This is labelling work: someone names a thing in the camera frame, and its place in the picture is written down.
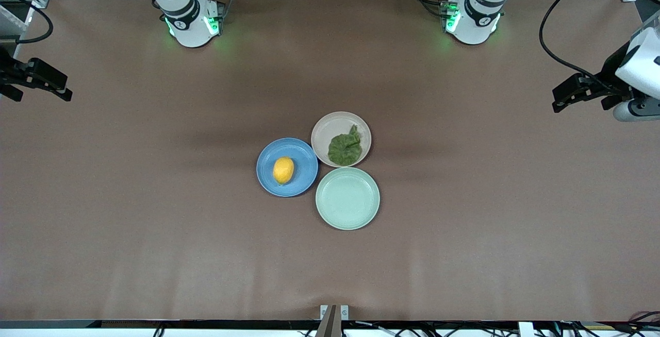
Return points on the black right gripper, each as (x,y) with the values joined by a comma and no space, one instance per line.
(10,72)

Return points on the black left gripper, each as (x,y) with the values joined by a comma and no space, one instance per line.
(610,73)

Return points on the green lettuce leaf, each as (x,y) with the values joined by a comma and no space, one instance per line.
(344,149)

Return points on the yellow lemon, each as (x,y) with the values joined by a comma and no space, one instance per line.
(283,170)

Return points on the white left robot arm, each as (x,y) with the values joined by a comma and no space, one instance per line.
(477,25)

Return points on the light green plate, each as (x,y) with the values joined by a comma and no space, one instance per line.
(347,199)

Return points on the beige plate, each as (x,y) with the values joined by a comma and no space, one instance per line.
(322,133)

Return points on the blue plate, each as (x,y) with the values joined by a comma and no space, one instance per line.
(304,182)

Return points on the metal table edge bracket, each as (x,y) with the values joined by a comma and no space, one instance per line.
(334,319)

